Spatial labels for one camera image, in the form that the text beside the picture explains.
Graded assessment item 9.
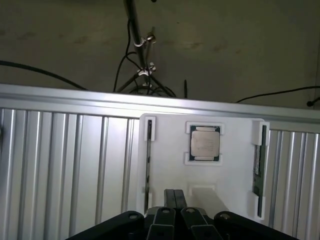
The metal tripod stand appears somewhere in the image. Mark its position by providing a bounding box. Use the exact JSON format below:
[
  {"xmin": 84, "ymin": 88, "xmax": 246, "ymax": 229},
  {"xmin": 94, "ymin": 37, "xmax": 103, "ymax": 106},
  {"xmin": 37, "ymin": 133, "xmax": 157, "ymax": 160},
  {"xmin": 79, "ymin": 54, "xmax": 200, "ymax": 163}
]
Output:
[{"xmin": 116, "ymin": 0, "xmax": 177, "ymax": 98}]

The silver CPU chip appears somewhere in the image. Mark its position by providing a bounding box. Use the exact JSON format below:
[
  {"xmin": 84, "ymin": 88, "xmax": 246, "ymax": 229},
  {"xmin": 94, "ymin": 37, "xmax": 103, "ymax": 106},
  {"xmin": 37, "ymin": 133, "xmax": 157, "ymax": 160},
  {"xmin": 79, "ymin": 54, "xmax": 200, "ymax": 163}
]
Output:
[{"xmin": 189, "ymin": 125, "xmax": 221, "ymax": 163}]

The thick black floor cable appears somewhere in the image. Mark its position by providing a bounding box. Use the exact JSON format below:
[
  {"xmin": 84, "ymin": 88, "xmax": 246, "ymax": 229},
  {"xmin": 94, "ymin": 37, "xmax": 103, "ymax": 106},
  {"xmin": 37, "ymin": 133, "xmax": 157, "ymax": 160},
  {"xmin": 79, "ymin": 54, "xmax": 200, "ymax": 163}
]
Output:
[{"xmin": 0, "ymin": 59, "xmax": 90, "ymax": 91}]

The white parts rack plate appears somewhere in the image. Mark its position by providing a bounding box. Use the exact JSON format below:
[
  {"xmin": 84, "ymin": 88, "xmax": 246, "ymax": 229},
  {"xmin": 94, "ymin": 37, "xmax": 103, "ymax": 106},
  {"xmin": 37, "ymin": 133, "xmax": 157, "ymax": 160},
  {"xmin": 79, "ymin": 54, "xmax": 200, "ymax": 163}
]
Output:
[{"xmin": 136, "ymin": 112, "xmax": 271, "ymax": 221}]

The black cable on stand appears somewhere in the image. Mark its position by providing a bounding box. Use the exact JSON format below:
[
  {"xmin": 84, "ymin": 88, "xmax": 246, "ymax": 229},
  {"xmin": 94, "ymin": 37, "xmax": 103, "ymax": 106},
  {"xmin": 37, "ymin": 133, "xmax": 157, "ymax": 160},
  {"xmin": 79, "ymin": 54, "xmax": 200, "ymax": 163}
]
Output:
[{"xmin": 113, "ymin": 19, "xmax": 141, "ymax": 93}]

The thin black floor cable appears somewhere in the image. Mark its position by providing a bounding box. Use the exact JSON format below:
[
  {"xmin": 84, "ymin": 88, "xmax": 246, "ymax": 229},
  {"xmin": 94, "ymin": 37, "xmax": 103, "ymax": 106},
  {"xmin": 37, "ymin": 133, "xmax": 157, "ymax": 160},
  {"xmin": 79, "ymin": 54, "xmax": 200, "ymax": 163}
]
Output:
[{"xmin": 236, "ymin": 86, "xmax": 320, "ymax": 104}]

